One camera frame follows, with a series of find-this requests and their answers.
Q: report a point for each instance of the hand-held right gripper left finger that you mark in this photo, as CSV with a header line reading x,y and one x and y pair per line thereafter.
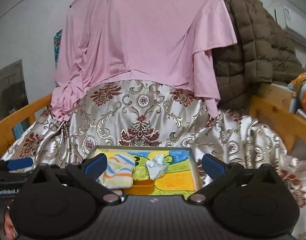
x,y
94,167

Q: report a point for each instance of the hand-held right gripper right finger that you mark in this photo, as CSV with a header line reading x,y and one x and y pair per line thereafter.
x,y
214,167

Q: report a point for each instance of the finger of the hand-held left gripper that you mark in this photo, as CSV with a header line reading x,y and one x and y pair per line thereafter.
x,y
19,163

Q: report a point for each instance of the striped sock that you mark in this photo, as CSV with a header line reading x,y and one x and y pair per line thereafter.
x,y
119,171

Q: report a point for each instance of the painted picture tray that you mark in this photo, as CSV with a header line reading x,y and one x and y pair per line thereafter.
x,y
173,170

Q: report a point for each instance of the orange ribbed sock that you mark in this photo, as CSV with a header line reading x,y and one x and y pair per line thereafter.
x,y
140,187

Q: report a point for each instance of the white and blue knit cloth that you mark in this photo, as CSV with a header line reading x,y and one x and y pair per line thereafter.
x,y
156,167

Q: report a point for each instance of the blue box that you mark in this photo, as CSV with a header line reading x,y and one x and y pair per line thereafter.
x,y
19,128

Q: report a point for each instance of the floral satin blanket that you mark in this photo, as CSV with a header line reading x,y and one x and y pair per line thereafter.
x,y
143,115

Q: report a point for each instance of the colourful patterned cloth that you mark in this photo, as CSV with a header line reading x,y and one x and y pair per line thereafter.
x,y
305,90

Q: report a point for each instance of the brown puffer jacket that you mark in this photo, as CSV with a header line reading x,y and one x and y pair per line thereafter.
x,y
255,52

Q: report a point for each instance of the pink hanging cloth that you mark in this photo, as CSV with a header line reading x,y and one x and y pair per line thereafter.
x,y
140,35

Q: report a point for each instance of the wooden bed rail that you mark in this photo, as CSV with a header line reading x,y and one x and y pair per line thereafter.
x,y
20,120
278,120

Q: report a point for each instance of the wall poster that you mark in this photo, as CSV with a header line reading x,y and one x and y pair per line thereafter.
x,y
58,46

